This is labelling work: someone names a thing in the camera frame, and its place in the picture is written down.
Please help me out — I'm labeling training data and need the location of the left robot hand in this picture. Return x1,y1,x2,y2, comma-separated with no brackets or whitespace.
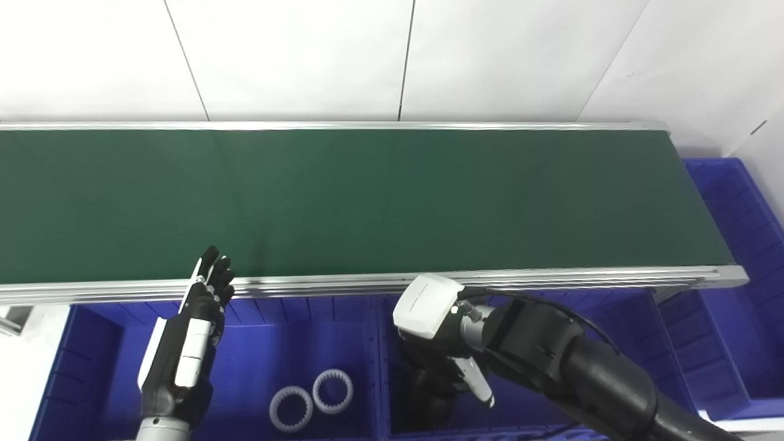
137,245,237,427

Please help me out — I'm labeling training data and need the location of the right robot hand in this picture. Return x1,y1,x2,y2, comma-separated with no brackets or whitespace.
393,273,495,409

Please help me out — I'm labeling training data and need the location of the blue bin holding white rings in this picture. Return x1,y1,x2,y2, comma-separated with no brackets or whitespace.
28,297,390,441

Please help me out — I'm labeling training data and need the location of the green conveyor belt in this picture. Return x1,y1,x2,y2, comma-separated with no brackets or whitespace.
0,121,749,306

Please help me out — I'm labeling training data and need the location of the aluminium conveyor support leg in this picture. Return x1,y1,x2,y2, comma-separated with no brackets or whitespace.
0,305,36,336

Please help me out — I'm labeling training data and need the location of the blue bin holding black parts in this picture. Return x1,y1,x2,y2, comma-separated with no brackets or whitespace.
377,289,714,441

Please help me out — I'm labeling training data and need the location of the blue bin at belt end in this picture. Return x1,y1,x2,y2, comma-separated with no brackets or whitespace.
658,157,784,423

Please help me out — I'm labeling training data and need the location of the white ring gear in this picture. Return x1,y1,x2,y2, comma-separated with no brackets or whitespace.
269,386,314,433
312,369,354,415

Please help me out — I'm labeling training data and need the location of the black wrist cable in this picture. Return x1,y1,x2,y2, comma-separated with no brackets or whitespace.
458,289,620,355

